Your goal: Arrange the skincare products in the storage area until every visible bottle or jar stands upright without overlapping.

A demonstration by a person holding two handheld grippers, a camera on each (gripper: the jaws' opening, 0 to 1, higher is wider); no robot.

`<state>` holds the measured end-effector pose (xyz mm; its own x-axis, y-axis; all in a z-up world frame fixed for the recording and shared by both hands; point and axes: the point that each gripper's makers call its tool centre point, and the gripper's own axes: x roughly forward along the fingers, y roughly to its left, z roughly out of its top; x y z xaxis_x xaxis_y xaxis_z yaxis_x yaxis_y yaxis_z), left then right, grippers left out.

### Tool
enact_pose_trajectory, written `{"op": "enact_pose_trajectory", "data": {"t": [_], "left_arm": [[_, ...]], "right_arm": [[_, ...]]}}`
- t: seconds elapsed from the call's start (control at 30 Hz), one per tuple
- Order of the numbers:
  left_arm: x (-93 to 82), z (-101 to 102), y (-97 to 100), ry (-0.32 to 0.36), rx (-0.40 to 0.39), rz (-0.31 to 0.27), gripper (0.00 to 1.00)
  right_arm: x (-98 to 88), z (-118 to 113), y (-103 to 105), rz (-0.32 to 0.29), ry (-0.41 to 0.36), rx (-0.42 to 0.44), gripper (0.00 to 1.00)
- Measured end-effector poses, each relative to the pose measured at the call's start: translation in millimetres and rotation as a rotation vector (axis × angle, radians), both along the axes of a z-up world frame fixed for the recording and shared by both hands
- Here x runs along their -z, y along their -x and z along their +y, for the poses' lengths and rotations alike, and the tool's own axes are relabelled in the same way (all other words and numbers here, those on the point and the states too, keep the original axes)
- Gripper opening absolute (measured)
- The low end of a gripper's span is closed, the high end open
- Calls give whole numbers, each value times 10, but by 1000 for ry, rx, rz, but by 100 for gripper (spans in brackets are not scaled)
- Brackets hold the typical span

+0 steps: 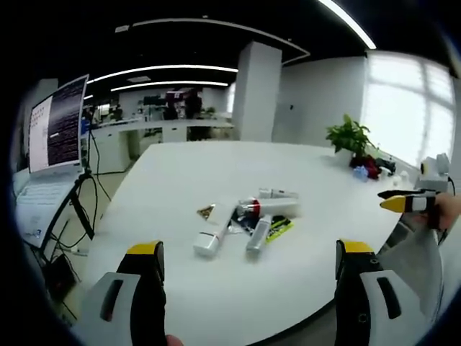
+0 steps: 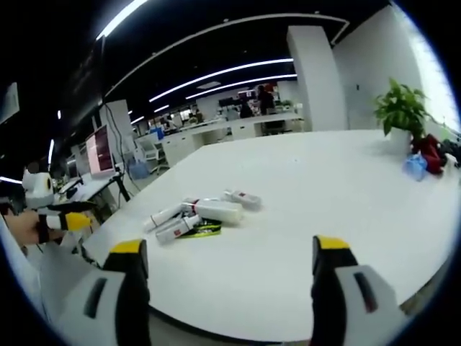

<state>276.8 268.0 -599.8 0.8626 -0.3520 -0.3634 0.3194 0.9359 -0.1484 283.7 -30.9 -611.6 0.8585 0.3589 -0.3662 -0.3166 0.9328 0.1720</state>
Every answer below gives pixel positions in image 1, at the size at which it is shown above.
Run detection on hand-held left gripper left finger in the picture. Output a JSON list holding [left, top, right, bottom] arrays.
[[76, 240, 168, 346]]

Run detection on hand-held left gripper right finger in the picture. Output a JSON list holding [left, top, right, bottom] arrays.
[[334, 238, 433, 346]]

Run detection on large white skincare tube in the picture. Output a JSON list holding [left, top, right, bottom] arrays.
[[192, 203, 232, 259]]

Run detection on green black skincare sachet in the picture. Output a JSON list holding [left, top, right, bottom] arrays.
[[265, 215, 295, 245]]

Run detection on slim white skincare tube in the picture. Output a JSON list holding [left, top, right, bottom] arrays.
[[258, 187, 300, 200]]

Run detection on gold skincare sachet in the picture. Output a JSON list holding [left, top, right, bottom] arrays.
[[196, 203, 217, 221]]

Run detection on white red-capped skincare tube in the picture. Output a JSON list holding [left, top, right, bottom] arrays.
[[235, 197, 300, 219]]

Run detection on silver skincare tube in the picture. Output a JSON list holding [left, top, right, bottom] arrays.
[[245, 213, 274, 256]]

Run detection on dark blue skincare sachet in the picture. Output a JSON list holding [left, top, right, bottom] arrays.
[[228, 212, 254, 236]]

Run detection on person's right hand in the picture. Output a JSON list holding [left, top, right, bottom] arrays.
[[428, 192, 461, 232]]

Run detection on pile of colourful items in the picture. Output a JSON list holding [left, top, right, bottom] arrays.
[[349, 154, 397, 183]]

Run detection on green potted plant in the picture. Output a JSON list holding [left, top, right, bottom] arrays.
[[326, 113, 377, 164]]

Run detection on black tripod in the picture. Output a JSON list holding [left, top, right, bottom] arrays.
[[42, 107, 97, 253]]

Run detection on white laptop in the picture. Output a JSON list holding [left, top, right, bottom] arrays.
[[14, 164, 86, 249]]

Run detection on white office counter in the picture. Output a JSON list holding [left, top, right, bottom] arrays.
[[83, 117, 235, 174]]

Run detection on computer monitor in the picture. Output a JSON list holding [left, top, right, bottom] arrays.
[[27, 74, 90, 174]]

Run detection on black floor cables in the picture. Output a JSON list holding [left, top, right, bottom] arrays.
[[42, 169, 112, 311]]

